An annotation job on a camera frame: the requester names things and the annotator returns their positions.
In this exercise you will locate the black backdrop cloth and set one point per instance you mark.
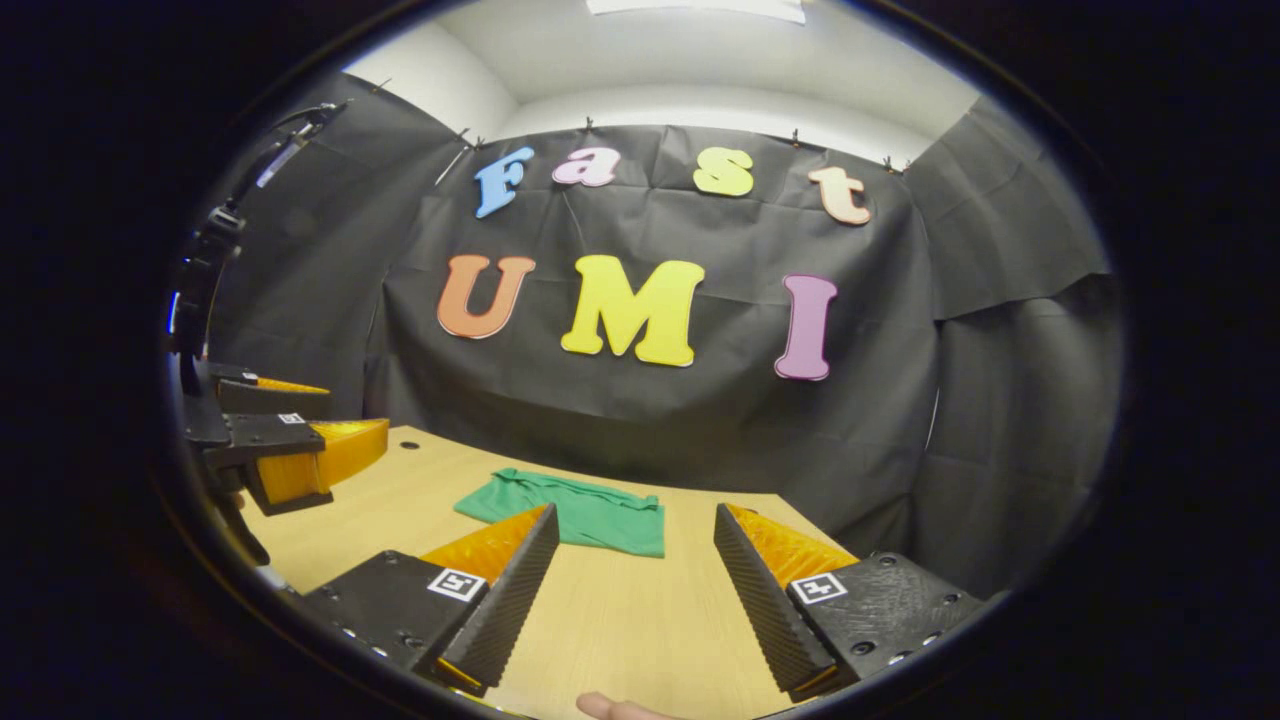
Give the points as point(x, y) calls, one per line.
point(700, 420)

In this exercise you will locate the green T-shirt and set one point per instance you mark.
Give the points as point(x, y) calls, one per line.
point(600, 515)

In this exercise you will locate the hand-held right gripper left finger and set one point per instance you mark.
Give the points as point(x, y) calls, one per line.
point(510, 610)

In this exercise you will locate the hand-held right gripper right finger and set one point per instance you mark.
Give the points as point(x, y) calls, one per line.
point(765, 610)

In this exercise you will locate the ceiling light panel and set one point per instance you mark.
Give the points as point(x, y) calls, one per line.
point(700, 8)

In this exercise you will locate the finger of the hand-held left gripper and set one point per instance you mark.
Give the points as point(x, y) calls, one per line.
point(270, 398)
point(300, 465)

